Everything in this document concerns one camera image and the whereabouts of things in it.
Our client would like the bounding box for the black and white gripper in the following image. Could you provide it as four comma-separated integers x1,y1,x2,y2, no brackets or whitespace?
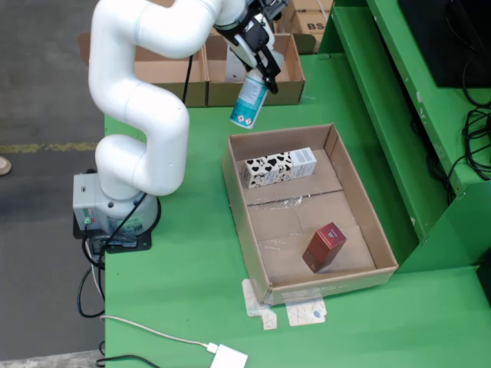
214,10,280,95

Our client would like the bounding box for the white bottle teal label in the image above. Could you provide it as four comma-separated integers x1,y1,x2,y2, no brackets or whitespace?
229,68,269,130

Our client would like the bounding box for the grey robot base unit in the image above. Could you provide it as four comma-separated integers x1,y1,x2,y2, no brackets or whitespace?
72,172,162,235

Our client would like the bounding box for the open brown cardboard box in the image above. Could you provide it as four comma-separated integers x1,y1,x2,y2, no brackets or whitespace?
203,33,318,107
78,31,210,109

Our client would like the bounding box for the tall white carton box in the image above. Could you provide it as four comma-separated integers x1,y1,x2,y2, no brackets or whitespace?
225,48,247,84

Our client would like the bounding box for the BS printed cardboard box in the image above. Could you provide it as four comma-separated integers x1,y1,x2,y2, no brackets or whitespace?
290,9,331,44

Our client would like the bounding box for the cow print hand cream box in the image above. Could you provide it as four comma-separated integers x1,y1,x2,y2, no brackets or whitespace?
244,147,318,189

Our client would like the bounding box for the shallow cardboard tray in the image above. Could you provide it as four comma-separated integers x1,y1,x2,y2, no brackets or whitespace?
221,122,400,307

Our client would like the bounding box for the dark red carton box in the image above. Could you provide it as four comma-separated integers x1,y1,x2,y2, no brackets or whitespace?
302,222,348,274

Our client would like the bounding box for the green metal cabinet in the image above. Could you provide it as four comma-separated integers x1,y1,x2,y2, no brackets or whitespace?
318,0,491,275

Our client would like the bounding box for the flattened white carton flap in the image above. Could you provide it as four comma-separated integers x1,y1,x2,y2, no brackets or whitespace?
241,278,278,331
285,297,328,327

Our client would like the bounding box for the white adapter block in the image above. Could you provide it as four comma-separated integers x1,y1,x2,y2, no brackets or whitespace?
206,343,249,368

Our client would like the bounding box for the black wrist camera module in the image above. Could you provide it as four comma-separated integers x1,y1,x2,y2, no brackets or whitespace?
260,0,289,20

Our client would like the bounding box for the long black arm cable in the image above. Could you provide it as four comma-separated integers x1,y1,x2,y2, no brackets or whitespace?
101,55,193,255

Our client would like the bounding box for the tangled black cable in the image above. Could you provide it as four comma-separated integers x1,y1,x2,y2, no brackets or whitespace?
425,153,476,208
461,49,491,181

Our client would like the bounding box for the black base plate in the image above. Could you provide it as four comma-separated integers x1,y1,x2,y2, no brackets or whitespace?
72,212,153,255

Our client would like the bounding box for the thin white cable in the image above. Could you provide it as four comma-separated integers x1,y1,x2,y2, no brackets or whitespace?
100,314,211,352

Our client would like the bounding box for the looped black power cable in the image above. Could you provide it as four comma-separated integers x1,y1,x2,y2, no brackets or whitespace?
77,263,107,319

